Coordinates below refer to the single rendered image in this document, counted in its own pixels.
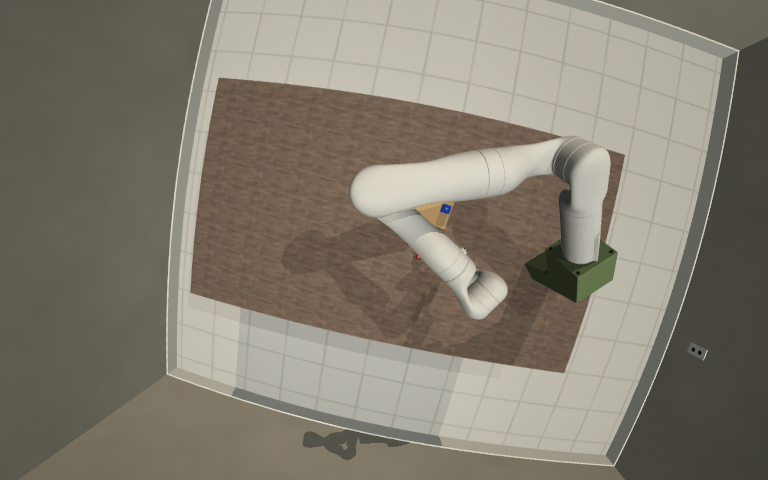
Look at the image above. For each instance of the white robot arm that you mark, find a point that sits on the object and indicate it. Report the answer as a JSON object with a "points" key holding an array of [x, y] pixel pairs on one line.
{"points": [[391, 192]]}

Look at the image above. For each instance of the tan flat mat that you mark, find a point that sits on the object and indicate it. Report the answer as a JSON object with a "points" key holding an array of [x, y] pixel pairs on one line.
{"points": [[433, 214]]}

